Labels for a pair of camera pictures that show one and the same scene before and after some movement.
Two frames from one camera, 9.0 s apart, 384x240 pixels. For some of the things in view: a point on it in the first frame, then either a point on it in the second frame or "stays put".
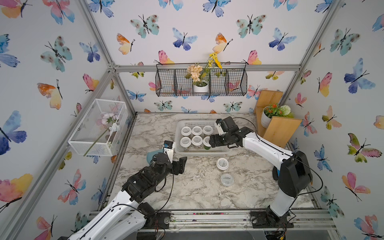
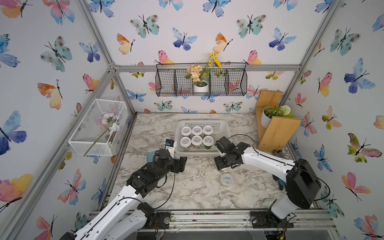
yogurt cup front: (206, 142) stays put
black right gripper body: (221, 140) -> (221, 161)
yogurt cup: (186, 131) stays put
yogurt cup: (207, 130) stays put
